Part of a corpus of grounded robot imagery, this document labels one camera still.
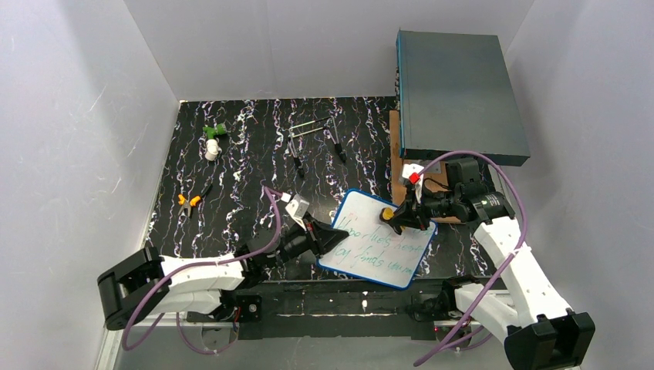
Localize blue framed whiteboard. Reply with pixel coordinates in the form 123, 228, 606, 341
317, 189, 438, 290

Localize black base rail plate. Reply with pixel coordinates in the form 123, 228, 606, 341
186, 277, 491, 341

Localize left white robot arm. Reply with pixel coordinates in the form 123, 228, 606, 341
97, 214, 349, 331

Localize yellow bone shaped eraser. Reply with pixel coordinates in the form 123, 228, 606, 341
379, 207, 394, 223

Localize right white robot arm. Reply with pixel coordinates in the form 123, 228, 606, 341
379, 158, 595, 369

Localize wire whiteboard stand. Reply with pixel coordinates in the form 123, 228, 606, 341
286, 116, 347, 180

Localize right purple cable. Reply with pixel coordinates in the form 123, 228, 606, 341
413, 149, 528, 368

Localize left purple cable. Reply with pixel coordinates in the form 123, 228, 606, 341
121, 186, 287, 356

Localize wooden board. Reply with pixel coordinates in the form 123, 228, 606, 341
389, 109, 468, 225

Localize purple cable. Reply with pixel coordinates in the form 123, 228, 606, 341
413, 149, 528, 368
121, 186, 287, 356

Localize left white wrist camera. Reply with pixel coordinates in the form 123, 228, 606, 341
281, 193, 309, 225

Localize orange handled pliers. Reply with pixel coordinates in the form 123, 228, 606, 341
177, 184, 213, 218

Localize dark grey metal box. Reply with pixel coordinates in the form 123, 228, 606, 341
396, 30, 531, 167

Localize green white toy figure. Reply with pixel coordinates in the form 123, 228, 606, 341
203, 123, 227, 161

